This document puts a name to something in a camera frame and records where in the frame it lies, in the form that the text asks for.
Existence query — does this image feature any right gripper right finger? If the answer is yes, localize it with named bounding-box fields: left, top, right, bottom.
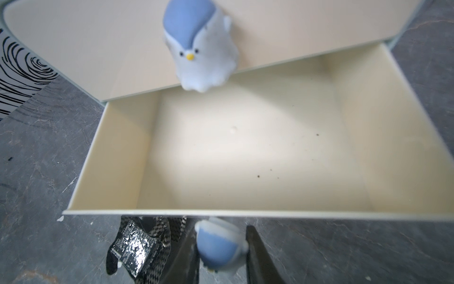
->
left=246, top=226, right=285, bottom=284

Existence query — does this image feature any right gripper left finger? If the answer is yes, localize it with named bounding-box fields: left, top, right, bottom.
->
left=159, top=228, right=200, bottom=284

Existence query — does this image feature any cream drawer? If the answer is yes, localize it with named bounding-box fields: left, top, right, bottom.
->
left=1, top=1, right=422, bottom=101
left=66, top=44, right=454, bottom=220

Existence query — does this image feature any light blue drawer cabinet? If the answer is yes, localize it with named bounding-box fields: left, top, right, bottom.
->
left=1, top=1, right=422, bottom=101

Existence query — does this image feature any cream top drawer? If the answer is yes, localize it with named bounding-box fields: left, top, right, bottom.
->
left=1, top=1, right=422, bottom=101

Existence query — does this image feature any black cookie pack left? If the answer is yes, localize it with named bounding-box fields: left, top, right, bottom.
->
left=106, top=215, right=187, bottom=284

